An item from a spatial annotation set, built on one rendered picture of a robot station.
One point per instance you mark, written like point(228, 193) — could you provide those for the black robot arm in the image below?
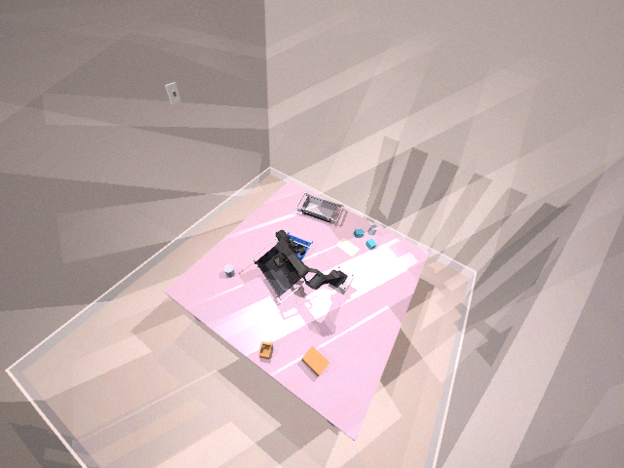
point(287, 247)

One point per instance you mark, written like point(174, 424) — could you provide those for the blue plastic tray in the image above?
point(301, 242)

